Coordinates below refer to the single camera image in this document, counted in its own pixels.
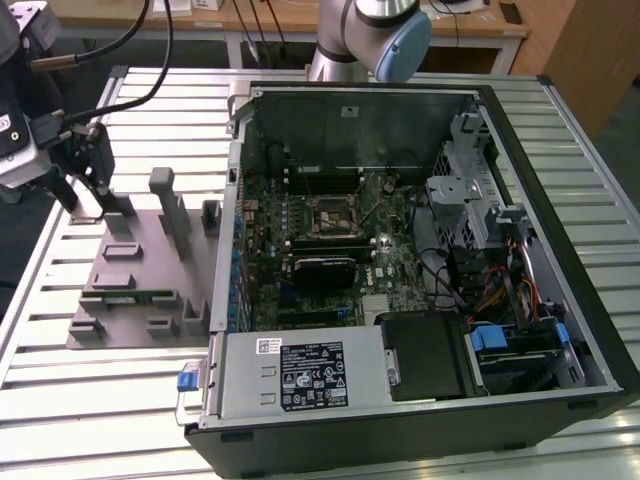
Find silver metal disk bay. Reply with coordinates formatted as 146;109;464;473
424;112;506;251

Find black cable with copper sleeve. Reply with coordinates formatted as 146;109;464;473
29;0;154;72

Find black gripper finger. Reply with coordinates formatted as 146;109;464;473
47;171;82;213
92;171;113;202

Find wooden desk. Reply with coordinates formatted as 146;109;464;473
49;0;531;76

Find green motherboard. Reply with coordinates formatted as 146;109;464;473
234;169;431;331

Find plain white box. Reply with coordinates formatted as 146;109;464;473
152;0;194;20

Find hard disk in blue carrier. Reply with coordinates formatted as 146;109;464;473
464;322;571;396

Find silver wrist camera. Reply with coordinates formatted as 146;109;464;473
0;94;51;190

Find black plastic shroud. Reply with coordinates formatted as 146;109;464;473
374;309;474;404

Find silver power supply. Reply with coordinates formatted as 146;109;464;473
199;327;392;432

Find grey plastic bay latch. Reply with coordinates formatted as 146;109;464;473
487;207;531;236

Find yellow orange power wires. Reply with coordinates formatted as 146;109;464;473
467;279;509;321

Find grey parts rack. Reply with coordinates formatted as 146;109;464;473
65;167;224;350

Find black PC case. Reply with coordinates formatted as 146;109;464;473
175;79;632;480

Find CPU socket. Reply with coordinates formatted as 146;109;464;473
309;194;365;240

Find black cable with grey plug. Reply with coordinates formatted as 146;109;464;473
29;0;176;150

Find metal socket cover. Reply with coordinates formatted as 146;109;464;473
351;173;390;225

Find green RAM stick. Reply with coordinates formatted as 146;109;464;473
81;289;177;307

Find black graphics card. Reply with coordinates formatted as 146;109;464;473
291;256;359;295

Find black expansion slot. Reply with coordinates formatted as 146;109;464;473
277;309;346;325

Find wooden cabinet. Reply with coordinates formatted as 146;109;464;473
512;0;640;137

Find dark grey wrist camera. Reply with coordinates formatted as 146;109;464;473
74;121;117;187

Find silver chipset heatsink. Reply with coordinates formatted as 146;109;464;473
360;293;392;317

